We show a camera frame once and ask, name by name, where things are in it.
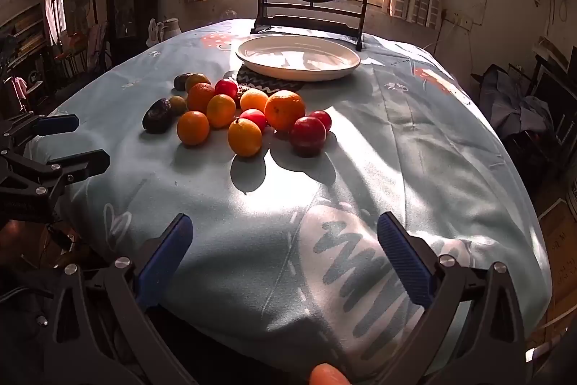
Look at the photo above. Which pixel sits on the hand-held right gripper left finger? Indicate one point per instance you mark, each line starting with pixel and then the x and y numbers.
pixel 167 258

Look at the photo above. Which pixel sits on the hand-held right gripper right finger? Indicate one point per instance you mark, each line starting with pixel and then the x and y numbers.
pixel 401 258

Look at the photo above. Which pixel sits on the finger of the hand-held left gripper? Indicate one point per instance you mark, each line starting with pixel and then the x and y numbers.
pixel 56 124
pixel 85 164

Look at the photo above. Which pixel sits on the dark avocado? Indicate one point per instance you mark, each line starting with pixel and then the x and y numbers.
pixel 157 115

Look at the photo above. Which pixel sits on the small green yellow fruit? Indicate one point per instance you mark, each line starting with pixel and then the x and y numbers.
pixel 178 104

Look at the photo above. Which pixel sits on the dark round fruit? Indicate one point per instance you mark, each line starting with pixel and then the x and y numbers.
pixel 181 81

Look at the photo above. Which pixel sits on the green tangerine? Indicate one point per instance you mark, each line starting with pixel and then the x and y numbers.
pixel 197 80

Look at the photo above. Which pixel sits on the large red plum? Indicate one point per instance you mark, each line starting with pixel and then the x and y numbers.
pixel 308 135

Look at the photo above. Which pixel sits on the small red plum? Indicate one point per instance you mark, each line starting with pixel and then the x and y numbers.
pixel 322 119
pixel 226 88
pixel 255 117

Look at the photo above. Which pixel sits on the large rough orange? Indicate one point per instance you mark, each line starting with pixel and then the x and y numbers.
pixel 284 110

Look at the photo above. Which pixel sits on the white plate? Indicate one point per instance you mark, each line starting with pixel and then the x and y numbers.
pixel 297 58

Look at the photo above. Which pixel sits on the person's right hand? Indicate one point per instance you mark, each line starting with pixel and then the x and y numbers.
pixel 327 375

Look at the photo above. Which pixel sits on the bookshelf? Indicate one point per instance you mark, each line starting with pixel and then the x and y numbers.
pixel 22 33

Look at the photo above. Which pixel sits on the standing fan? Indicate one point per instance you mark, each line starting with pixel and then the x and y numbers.
pixel 76 1

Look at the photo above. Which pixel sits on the white pitcher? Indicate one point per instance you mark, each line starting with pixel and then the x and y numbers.
pixel 169 28

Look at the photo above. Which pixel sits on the dark clothes pile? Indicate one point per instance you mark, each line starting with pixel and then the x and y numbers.
pixel 518 105

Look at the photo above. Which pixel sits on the black zigzag placemat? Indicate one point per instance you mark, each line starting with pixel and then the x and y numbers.
pixel 270 85

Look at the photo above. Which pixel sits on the white wall socket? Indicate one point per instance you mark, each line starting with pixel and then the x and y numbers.
pixel 464 23

